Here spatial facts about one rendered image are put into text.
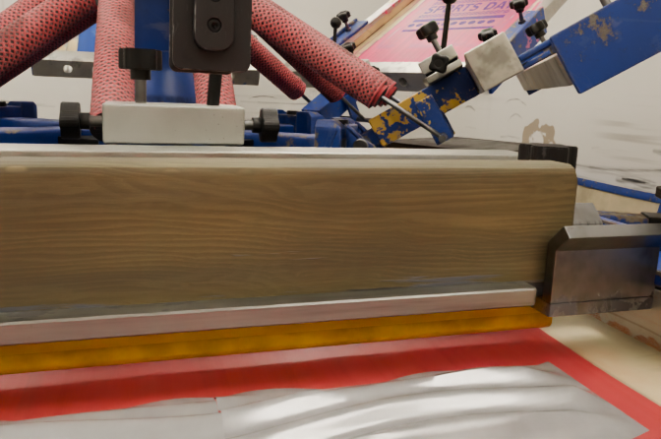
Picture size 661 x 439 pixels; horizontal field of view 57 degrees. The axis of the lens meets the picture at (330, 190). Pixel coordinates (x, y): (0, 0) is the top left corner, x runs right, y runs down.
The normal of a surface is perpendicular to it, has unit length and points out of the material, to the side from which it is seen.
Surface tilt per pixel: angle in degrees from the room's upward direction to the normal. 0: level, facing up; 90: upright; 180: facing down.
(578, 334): 0
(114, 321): 90
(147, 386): 0
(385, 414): 33
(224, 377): 0
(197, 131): 90
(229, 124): 90
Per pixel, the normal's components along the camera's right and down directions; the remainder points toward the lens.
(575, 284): 0.30, 0.17
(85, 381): 0.04, -0.99
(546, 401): 0.08, -0.78
